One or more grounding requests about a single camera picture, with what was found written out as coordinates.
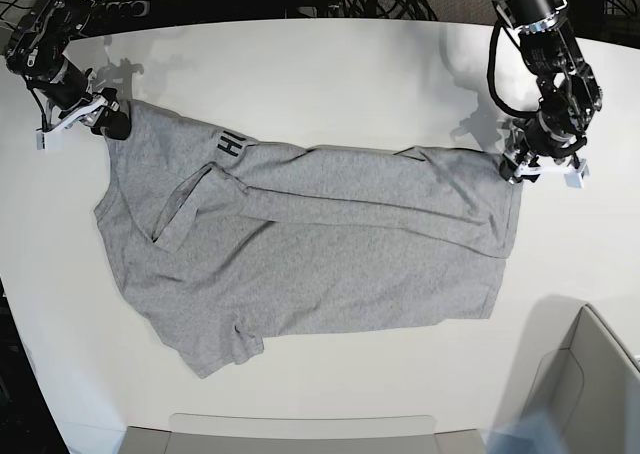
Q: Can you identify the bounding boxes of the grey plastic bin bottom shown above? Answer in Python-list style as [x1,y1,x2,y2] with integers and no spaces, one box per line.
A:
[119,413,486,453]

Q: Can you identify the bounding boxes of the grey T-shirt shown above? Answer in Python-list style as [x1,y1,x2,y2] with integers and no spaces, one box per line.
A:
[95,101,522,378]

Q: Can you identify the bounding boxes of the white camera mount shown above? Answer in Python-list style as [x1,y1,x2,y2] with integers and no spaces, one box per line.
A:
[502,127,590,189]
[36,88,119,151]

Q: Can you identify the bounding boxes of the grey plastic bin right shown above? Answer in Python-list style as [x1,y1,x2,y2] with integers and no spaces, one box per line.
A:
[486,304,639,453]

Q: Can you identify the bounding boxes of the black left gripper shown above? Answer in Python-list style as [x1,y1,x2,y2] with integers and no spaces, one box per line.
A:
[499,111,585,185]

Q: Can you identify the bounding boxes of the grey plastic bin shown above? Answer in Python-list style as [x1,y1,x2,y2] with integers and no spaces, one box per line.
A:
[119,413,486,453]
[486,304,639,453]

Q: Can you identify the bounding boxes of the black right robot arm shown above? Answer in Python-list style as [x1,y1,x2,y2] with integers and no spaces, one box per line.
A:
[4,0,131,142]

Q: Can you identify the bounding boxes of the black power strip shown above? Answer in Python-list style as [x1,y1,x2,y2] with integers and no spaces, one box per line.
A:
[97,0,151,18]

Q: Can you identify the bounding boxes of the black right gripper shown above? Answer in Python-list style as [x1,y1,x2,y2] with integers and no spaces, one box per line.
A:
[37,63,132,140]

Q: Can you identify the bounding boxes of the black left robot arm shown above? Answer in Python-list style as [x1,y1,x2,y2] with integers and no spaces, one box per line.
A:
[486,0,602,188]

